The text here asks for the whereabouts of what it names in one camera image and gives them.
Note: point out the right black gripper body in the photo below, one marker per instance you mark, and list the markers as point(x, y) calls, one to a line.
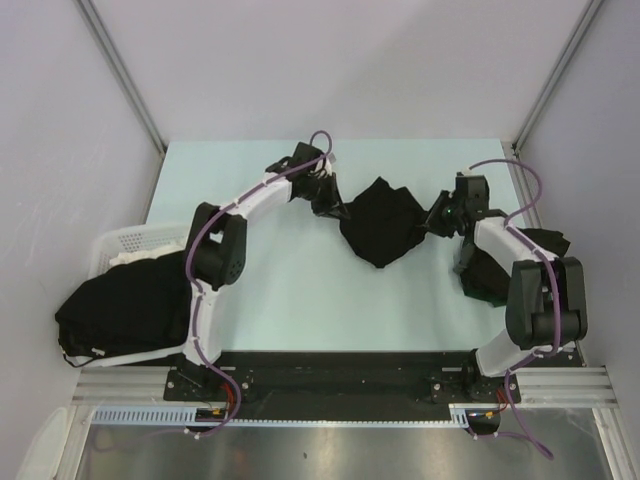
point(443, 218)

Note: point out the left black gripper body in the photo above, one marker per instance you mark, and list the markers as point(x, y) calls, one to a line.
point(321, 192)

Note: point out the black t shirt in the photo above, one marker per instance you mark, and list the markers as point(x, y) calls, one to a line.
point(384, 223)

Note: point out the white plastic laundry basket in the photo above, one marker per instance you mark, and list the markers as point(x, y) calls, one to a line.
point(108, 246)

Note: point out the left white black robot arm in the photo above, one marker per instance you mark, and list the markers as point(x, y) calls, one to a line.
point(216, 249)

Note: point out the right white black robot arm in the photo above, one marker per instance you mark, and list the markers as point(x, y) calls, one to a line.
point(546, 300)

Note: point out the black folded shirt on stack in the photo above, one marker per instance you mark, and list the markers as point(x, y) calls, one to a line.
point(484, 271)

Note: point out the grey folded shirt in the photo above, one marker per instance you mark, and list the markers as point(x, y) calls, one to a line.
point(463, 256)

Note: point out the green folded shirt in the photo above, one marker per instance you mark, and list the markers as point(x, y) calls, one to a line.
point(495, 299)

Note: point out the white cloth in basket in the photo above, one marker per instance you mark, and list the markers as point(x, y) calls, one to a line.
point(130, 257)

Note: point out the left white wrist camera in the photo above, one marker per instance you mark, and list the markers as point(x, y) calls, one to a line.
point(324, 167)

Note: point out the right aluminium corner post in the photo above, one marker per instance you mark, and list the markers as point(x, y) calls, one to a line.
point(560, 67)

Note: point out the aluminium corner post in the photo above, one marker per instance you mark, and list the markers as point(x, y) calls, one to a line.
point(115, 62)
point(560, 67)

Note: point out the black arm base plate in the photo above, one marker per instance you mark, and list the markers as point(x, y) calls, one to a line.
point(379, 387)

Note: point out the left aluminium corner post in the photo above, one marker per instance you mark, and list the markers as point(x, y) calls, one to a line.
point(115, 62)

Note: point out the aluminium frame rail front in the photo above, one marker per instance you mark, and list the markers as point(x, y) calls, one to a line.
point(539, 387)

